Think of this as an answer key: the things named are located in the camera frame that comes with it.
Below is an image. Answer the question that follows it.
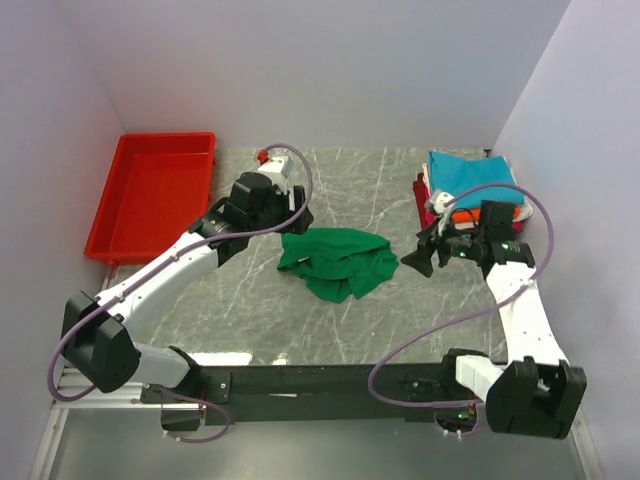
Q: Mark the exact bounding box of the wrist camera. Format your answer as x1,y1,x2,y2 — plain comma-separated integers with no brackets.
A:
257,150,294,194
425,190,454,216

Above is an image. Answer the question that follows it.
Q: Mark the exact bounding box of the magenta folded shirt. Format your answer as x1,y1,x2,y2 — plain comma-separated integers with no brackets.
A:
425,207,527,232

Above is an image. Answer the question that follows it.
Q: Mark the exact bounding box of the purple cable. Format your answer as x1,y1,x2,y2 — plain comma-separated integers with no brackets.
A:
47,143,315,404
367,182,556,439

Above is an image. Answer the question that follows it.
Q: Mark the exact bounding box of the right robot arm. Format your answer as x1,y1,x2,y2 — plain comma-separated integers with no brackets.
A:
401,201,587,439

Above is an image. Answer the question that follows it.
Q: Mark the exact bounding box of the green t shirt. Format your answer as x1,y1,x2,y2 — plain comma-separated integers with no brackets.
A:
277,228,399,304

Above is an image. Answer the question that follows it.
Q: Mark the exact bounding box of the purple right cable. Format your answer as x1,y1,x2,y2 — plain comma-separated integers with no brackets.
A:
367,182,556,439

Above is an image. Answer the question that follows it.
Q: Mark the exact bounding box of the red plastic bin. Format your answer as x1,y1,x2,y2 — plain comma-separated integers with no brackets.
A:
85,132,216,265

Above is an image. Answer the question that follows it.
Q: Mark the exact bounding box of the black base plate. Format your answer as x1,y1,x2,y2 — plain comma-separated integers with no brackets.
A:
140,363,480,435

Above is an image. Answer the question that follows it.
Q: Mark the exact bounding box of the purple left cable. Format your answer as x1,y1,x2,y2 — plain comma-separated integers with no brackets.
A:
47,143,315,404

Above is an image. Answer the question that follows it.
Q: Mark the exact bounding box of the orange folded shirt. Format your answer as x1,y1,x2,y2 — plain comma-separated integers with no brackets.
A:
452,208,480,224

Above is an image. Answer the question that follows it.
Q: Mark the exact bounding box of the dark red folded shirt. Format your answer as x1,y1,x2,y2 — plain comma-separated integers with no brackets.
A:
412,173,428,229

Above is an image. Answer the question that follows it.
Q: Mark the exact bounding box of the aluminium rail frame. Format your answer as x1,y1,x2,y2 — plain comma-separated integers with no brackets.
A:
27,264,151,480

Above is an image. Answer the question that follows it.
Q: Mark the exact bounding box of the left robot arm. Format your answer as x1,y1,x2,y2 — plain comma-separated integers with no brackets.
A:
56,172,313,393

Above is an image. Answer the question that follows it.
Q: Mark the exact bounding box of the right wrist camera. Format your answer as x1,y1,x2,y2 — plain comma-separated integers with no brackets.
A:
425,190,454,216

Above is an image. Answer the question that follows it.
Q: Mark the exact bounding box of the teal folded shirt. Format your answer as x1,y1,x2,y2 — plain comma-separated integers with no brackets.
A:
428,151,525,209

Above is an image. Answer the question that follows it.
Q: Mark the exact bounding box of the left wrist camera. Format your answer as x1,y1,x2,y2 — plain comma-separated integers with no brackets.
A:
257,150,294,194

